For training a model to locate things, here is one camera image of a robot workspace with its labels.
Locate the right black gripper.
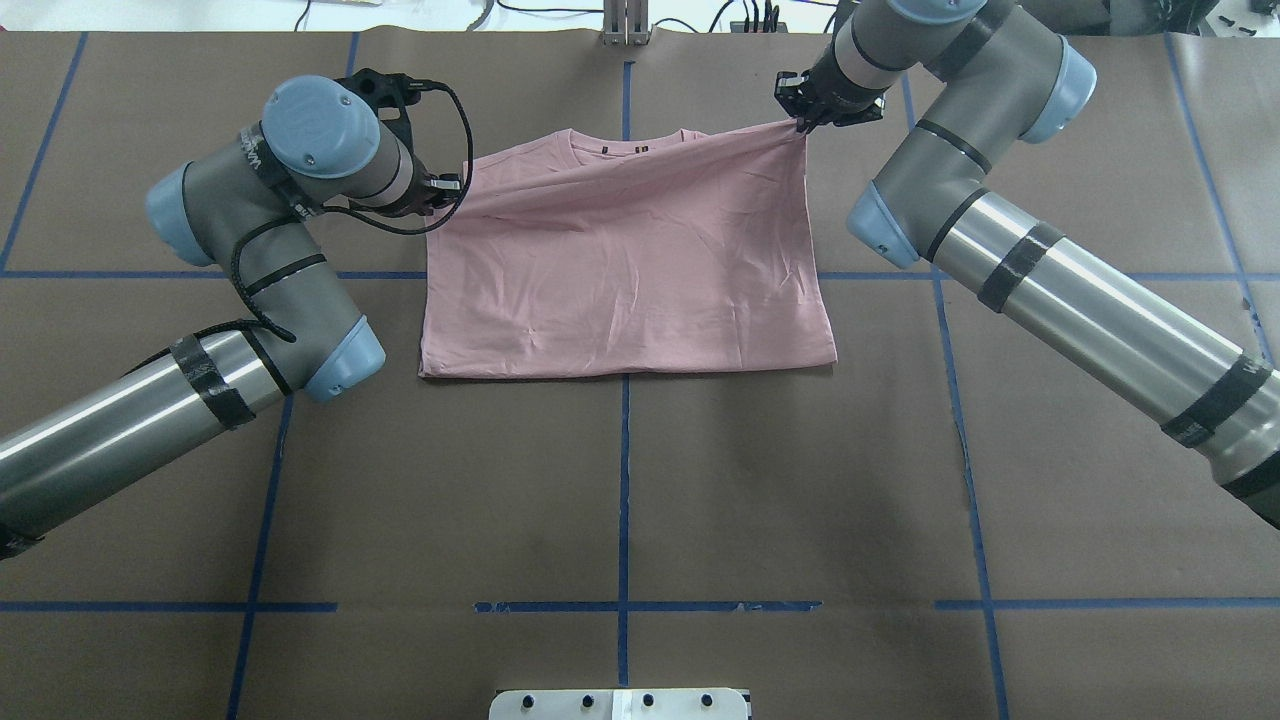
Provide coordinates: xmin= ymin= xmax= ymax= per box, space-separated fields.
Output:
xmin=773 ymin=65 xmax=887 ymax=135

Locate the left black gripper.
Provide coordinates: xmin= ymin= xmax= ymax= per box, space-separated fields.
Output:
xmin=346 ymin=68 xmax=463 ymax=217

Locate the pink Snoopy t-shirt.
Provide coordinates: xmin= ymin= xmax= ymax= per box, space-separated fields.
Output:
xmin=419 ymin=120 xmax=837 ymax=380

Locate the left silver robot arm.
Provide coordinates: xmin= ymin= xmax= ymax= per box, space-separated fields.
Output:
xmin=3 ymin=68 xmax=471 ymax=559

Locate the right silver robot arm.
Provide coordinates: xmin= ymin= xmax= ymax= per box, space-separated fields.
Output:
xmin=774 ymin=1 xmax=1279 ymax=525

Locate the black power strip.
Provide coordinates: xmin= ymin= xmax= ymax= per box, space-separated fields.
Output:
xmin=718 ymin=1 xmax=785 ymax=35

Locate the brown paper table cover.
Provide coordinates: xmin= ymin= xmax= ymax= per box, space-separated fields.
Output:
xmin=3 ymin=28 xmax=1277 ymax=719

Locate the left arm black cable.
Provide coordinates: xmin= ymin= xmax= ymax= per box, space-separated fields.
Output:
xmin=228 ymin=78 xmax=476 ymax=343

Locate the aluminium frame post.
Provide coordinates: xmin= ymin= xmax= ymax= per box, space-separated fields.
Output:
xmin=600 ymin=0 xmax=652 ymax=47

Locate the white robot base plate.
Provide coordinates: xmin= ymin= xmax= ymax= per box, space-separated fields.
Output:
xmin=488 ymin=687 xmax=754 ymax=719

